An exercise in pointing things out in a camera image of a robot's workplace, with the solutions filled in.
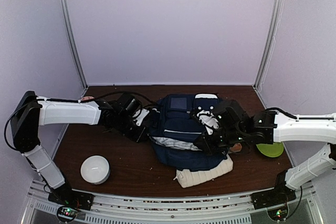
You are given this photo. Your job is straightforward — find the navy blue student backpack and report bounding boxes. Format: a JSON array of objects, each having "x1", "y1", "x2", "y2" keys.
[{"x1": 148, "y1": 93, "x2": 229, "y2": 172}]

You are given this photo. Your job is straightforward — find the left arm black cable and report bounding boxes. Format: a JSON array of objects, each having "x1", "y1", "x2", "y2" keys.
[{"x1": 3, "y1": 91, "x2": 158, "y2": 151}]

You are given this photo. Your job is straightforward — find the aluminium frame post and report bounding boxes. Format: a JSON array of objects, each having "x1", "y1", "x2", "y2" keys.
[
  {"x1": 60, "y1": 0, "x2": 88, "y2": 89},
  {"x1": 254, "y1": 0, "x2": 284, "y2": 91}
]

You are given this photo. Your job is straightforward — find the pink patterned small bowl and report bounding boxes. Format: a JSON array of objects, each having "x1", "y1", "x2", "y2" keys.
[{"x1": 80, "y1": 96, "x2": 94, "y2": 102}]

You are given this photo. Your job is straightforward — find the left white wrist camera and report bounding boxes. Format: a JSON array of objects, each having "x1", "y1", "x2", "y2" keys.
[{"x1": 132, "y1": 109, "x2": 150, "y2": 126}]

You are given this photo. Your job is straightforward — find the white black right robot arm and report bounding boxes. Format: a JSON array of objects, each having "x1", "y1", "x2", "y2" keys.
[{"x1": 191, "y1": 100, "x2": 335, "y2": 204}]

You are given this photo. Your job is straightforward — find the white ceramic bowl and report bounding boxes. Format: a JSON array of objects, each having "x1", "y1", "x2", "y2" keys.
[{"x1": 80, "y1": 155, "x2": 110, "y2": 185}]

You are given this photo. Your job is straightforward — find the white front rail frame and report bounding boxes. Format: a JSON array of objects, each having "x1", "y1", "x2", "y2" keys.
[{"x1": 20, "y1": 179, "x2": 323, "y2": 224}]

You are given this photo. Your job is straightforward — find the right aluminium frame post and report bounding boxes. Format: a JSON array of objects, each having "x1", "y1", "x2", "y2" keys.
[{"x1": 254, "y1": 0, "x2": 284, "y2": 91}]

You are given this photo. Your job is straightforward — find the left aluminium frame post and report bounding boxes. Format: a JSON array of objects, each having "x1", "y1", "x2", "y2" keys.
[{"x1": 60, "y1": 0, "x2": 88, "y2": 89}]

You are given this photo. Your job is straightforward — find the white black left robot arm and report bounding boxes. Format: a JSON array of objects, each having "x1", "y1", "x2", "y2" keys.
[{"x1": 4, "y1": 91, "x2": 150, "y2": 205}]

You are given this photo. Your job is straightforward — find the green plate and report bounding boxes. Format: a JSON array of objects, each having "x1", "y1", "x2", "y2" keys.
[{"x1": 256, "y1": 143, "x2": 285, "y2": 158}]

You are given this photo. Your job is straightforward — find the orange treehouse paperback book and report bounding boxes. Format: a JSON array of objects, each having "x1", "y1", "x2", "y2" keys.
[{"x1": 228, "y1": 143, "x2": 243, "y2": 154}]

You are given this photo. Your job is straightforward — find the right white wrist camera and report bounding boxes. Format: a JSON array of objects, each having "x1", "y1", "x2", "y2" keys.
[{"x1": 196, "y1": 110, "x2": 219, "y2": 135}]

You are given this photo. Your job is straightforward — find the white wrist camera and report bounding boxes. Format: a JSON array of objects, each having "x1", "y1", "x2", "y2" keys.
[
  {"x1": 132, "y1": 109, "x2": 150, "y2": 126},
  {"x1": 196, "y1": 110, "x2": 219, "y2": 135}
]

